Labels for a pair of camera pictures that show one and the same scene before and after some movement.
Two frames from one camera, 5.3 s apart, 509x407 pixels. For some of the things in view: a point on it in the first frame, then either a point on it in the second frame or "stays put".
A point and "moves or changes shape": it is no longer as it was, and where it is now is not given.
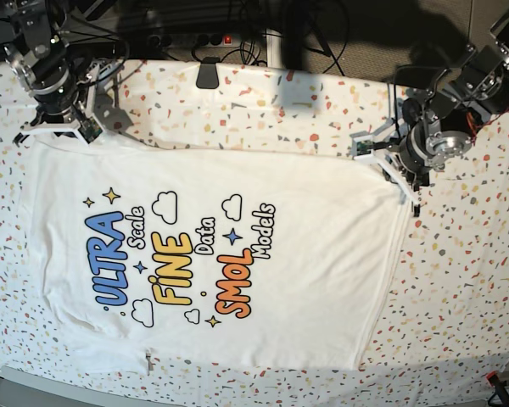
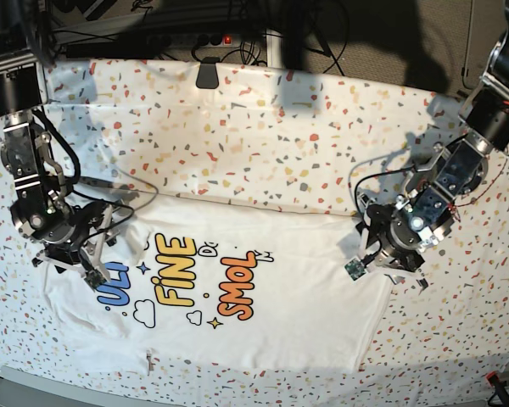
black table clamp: (208, 75) stays put
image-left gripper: (55, 94) → (65, 231)
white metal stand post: (274, 47) stays put
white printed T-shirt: (157, 260) moves or changes shape
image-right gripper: (426, 145) → (395, 238)
